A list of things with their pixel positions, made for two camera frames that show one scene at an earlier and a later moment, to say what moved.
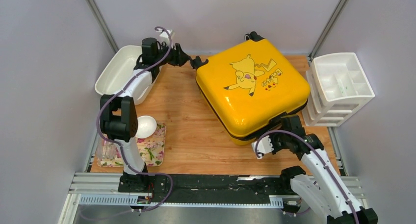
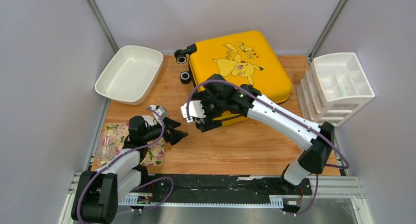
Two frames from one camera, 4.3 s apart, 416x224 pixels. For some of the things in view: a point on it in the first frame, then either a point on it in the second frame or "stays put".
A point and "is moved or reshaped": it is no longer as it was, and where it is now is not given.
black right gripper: x=275 y=149 to x=204 y=96
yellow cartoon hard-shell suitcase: x=249 y=89 is moved or reshaped
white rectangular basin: x=124 y=62 stays put
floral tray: x=153 y=148 stays put
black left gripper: x=179 y=57 to x=174 y=136
